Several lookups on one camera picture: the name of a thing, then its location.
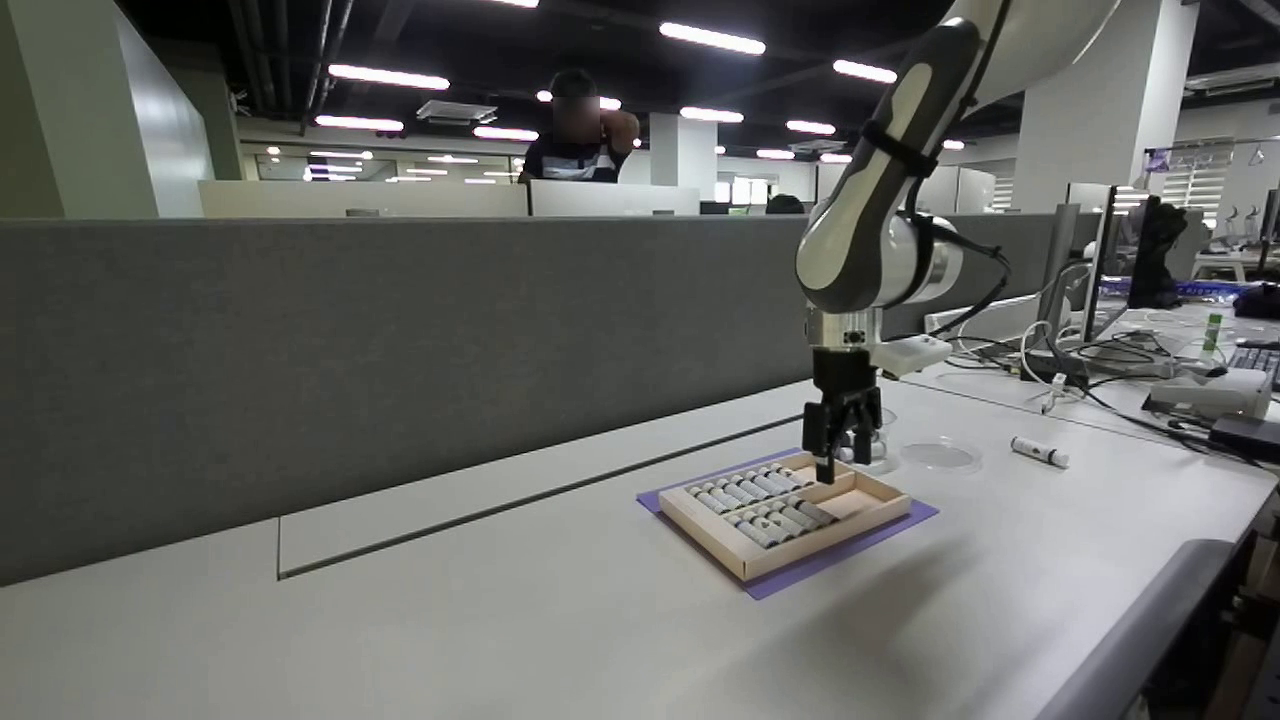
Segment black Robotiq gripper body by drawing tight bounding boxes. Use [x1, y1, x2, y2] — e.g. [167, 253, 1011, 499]
[801, 341, 888, 440]

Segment wooden compartment tray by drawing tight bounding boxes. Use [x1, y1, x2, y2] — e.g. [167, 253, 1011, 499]
[657, 447, 916, 589]

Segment purple mat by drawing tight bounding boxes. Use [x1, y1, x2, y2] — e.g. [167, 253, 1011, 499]
[633, 445, 939, 605]

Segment thin computer monitor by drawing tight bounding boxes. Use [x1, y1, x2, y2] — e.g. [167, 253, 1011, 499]
[1035, 182, 1123, 353]

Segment white office divider panel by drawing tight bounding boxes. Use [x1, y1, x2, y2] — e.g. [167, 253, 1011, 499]
[197, 177, 534, 225]
[529, 177, 698, 225]

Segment grey desktop device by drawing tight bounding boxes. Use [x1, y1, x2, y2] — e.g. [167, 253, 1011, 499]
[1138, 372, 1276, 427]

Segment person in dark shirt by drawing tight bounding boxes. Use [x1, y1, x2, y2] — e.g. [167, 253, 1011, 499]
[515, 70, 644, 190]

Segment black desktop device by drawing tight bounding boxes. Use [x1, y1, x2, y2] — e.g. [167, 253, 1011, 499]
[1203, 413, 1280, 469]

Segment grey desk partition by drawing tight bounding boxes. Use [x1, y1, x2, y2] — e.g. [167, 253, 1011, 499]
[0, 212, 1072, 589]

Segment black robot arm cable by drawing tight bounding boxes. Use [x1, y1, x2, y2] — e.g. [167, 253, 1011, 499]
[912, 212, 1015, 341]

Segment tangled desk cables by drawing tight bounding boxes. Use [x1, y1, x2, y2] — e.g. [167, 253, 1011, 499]
[945, 314, 1176, 422]

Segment white desk cable flap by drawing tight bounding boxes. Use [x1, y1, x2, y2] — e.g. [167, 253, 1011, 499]
[272, 410, 812, 586]

